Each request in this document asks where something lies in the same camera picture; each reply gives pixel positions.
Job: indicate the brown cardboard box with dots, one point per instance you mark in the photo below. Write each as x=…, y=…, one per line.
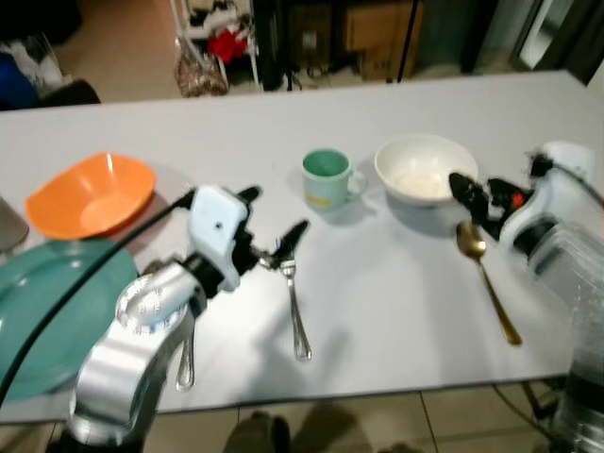
x=382, y=38

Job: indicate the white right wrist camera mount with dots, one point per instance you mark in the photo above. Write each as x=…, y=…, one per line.
x=566, y=189

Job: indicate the gold spoon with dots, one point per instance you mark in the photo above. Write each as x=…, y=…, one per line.
x=470, y=241

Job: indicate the white storage rack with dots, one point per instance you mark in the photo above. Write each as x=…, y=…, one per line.
x=203, y=14

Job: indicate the white plastic bag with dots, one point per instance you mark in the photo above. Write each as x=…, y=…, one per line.
x=33, y=61

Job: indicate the green mug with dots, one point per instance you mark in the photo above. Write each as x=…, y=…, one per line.
x=327, y=184

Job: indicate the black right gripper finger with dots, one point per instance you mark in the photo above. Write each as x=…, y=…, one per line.
x=487, y=223
x=469, y=192

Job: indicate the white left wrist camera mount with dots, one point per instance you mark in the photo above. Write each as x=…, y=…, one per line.
x=215, y=226

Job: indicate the teal plate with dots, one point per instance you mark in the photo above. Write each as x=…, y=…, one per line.
x=42, y=311

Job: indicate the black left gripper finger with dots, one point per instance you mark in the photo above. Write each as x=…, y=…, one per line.
x=248, y=194
x=294, y=241

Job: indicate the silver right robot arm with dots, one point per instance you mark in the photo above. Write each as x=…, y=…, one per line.
x=566, y=283

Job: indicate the silver fork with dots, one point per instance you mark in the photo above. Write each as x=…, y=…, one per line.
x=296, y=321

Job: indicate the red item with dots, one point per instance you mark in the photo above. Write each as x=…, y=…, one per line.
x=227, y=45

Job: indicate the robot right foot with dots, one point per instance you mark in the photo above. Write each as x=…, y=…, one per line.
x=392, y=448

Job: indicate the silver spoon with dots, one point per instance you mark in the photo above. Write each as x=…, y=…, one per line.
x=185, y=368

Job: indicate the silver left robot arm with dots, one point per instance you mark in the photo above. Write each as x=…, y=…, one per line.
x=142, y=330

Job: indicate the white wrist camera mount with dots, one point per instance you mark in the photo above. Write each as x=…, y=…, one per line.
x=215, y=226
x=566, y=189

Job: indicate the white bowl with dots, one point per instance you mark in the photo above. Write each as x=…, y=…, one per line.
x=420, y=170

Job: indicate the orange plastic bowl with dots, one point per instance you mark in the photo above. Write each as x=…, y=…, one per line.
x=90, y=193

